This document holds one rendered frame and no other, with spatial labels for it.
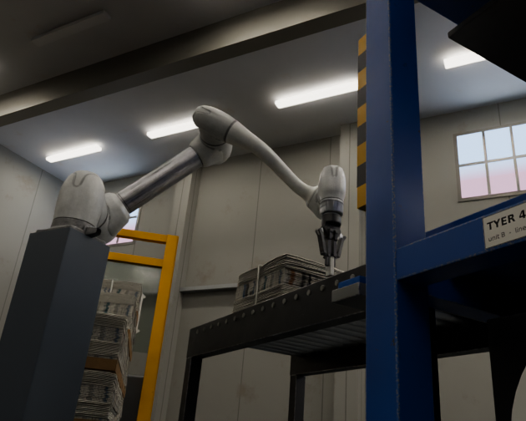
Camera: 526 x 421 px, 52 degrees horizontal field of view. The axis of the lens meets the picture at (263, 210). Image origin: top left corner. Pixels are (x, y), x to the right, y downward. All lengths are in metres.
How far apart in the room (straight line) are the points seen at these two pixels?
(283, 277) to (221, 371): 6.01
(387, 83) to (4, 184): 9.55
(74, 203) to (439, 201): 5.97
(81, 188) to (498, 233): 1.55
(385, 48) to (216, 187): 7.95
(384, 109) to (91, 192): 1.24
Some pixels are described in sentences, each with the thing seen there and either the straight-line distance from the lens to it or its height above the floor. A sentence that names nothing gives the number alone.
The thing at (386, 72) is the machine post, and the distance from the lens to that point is 1.19.
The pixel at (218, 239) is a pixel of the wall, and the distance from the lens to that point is 8.61.
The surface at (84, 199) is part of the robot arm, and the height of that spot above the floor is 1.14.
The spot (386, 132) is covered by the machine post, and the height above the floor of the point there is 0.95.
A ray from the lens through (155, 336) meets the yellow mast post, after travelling 4.04.
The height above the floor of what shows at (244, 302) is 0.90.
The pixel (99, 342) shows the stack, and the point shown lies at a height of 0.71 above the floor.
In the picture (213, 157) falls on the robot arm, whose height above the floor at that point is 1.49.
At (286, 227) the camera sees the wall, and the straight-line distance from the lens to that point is 8.06.
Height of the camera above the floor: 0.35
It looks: 24 degrees up
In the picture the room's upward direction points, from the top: 5 degrees clockwise
